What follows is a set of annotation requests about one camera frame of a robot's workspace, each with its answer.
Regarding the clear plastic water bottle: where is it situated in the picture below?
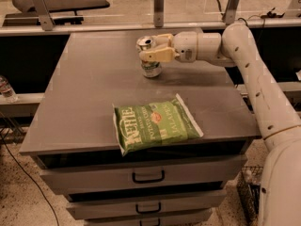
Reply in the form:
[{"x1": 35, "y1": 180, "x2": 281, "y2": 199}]
[{"x1": 0, "y1": 75, "x2": 18, "y2": 103}]

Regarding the middle drawer black handle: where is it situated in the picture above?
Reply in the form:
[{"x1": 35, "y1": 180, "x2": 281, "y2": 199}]
[{"x1": 135, "y1": 202, "x2": 162, "y2": 215}]

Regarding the green Kettle chips bag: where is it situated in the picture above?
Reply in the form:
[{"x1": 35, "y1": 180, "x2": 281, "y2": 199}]
[{"x1": 113, "y1": 94, "x2": 203, "y2": 155}]

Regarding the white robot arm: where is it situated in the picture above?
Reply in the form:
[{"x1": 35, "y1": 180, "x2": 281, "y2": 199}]
[{"x1": 139, "y1": 23, "x2": 301, "y2": 226}]

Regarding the middle metal bracket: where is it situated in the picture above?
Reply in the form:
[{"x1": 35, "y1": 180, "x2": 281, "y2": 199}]
[{"x1": 153, "y1": 0, "x2": 164, "y2": 27}]

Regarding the top drawer black handle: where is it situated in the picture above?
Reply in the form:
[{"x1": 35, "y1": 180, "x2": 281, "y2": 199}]
[{"x1": 132, "y1": 170, "x2": 166, "y2": 184}]

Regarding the left metal bracket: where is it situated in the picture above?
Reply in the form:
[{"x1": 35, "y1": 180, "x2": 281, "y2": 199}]
[{"x1": 32, "y1": 0, "x2": 55, "y2": 31}]

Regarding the drawer black handle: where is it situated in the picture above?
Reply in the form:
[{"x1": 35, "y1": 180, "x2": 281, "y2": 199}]
[
  {"x1": 135, "y1": 202, "x2": 162, "y2": 215},
  {"x1": 132, "y1": 170, "x2": 166, "y2": 184},
  {"x1": 139, "y1": 218, "x2": 161, "y2": 226}
]

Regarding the bottom drawer black handle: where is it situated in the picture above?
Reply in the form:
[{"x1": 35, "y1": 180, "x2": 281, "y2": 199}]
[{"x1": 139, "y1": 218, "x2": 161, "y2": 226}]

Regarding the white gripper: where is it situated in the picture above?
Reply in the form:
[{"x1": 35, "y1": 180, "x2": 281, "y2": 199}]
[{"x1": 139, "y1": 31, "x2": 198, "y2": 62}]

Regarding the grey drawer cabinet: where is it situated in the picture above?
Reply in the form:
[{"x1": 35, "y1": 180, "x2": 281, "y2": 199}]
[{"x1": 20, "y1": 31, "x2": 258, "y2": 226}]

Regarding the right metal bracket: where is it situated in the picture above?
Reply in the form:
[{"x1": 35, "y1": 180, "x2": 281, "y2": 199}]
[{"x1": 222, "y1": 0, "x2": 240, "y2": 25}]

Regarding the metal bracket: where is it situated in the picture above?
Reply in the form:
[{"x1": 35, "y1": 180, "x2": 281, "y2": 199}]
[
  {"x1": 153, "y1": 0, "x2": 164, "y2": 27},
  {"x1": 32, "y1": 0, "x2": 55, "y2": 31},
  {"x1": 222, "y1": 0, "x2": 240, "y2": 25}
]

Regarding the grey metal rail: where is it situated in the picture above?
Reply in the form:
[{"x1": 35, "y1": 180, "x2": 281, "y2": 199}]
[{"x1": 0, "y1": 18, "x2": 301, "y2": 37}]

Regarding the black floor cable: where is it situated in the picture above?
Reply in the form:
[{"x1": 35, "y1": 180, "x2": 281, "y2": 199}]
[{"x1": 0, "y1": 132, "x2": 60, "y2": 226}]

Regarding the green white 7up can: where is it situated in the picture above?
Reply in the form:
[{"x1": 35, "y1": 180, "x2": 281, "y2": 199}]
[{"x1": 136, "y1": 36, "x2": 162, "y2": 78}]

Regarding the wire basket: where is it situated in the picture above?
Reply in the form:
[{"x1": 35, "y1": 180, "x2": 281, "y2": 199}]
[{"x1": 237, "y1": 166, "x2": 263, "y2": 226}]

